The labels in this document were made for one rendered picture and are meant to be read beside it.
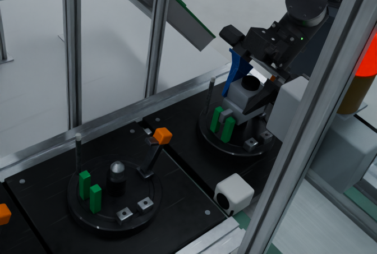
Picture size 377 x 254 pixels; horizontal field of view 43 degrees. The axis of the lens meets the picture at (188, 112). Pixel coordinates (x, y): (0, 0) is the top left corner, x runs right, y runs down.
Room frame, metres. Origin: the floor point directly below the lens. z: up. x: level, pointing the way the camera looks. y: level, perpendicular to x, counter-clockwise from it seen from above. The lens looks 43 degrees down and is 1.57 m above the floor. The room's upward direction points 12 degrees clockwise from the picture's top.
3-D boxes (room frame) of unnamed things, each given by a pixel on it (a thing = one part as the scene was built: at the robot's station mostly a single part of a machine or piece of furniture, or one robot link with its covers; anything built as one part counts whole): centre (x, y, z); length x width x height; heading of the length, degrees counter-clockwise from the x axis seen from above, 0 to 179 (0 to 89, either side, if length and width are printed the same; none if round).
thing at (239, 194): (0.48, -0.10, 0.97); 0.05 x 0.05 x 0.04; 48
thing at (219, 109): (0.59, -0.05, 1.01); 0.01 x 0.01 x 0.05; 48
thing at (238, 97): (0.61, -0.08, 1.06); 0.08 x 0.04 x 0.07; 138
